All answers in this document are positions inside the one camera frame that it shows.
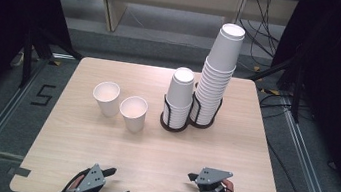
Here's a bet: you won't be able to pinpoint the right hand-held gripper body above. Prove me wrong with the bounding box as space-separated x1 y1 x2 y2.
193 165 235 192

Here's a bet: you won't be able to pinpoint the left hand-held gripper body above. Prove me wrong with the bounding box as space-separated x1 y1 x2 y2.
73 161 116 192

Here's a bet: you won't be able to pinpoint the black wire cup holder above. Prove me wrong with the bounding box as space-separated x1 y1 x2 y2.
158 86 224 139

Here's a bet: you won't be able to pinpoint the white paper cup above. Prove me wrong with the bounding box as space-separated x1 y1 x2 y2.
115 93 151 135
89 78 124 119

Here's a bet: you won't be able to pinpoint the tall stack of paper cups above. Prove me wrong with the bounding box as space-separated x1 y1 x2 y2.
188 19 247 131

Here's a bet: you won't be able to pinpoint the person's left hand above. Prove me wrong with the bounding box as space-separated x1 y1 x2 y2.
59 172 108 192

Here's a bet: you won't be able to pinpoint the black tape piece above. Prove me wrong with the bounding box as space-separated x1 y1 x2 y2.
7 165 32 179

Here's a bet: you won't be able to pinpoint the short stack of paper cups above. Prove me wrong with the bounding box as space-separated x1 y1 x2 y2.
160 65 197 132

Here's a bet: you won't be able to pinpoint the black metal stand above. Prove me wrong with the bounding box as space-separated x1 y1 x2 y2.
242 50 309 124
17 23 87 97

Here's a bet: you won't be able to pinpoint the left hand-held gripper cable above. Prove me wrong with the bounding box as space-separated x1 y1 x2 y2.
49 162 91 192

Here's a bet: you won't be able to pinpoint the black floor cable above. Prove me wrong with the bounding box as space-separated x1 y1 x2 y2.
246 90 333 192

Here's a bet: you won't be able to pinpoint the white cord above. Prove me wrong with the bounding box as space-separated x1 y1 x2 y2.
10 48 27 69

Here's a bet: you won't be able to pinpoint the hanging black cables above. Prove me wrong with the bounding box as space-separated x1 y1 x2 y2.
233 0 287 70

